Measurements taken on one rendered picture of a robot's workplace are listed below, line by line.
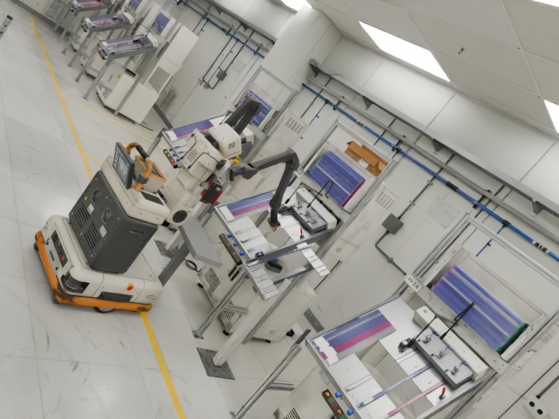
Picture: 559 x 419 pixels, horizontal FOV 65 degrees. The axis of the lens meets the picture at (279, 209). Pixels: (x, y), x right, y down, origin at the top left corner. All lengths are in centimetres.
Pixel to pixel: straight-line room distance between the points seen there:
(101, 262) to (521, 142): 382
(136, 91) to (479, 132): 498
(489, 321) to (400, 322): 51
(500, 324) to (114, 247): 221
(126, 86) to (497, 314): 608
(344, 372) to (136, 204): 150
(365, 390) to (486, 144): 303
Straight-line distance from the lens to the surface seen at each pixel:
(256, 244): 331
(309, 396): 310
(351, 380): 264
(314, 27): 648
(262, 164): 290
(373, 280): 485
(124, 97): 741
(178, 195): 295
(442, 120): 521
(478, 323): 280
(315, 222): 342
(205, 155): 283
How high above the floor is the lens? 171
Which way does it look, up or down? 11 degrees down
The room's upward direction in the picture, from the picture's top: 39 degrees clockwise
